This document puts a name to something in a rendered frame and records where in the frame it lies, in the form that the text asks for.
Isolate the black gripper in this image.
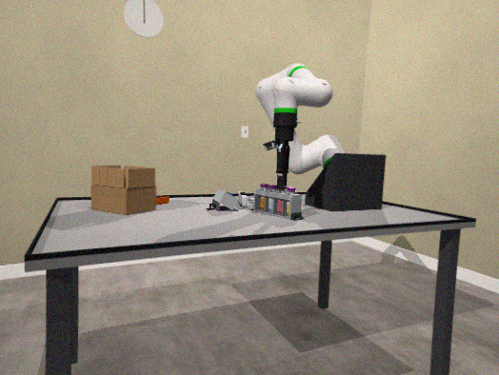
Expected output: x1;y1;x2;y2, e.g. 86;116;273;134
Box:
275;128;294;189

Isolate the white button panel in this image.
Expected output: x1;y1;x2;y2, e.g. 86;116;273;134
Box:
207;189;238;211

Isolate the orange multimeter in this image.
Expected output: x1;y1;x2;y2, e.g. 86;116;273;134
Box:
156;195;170;205

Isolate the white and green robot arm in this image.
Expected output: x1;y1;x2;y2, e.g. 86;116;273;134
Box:
255;64;345;174

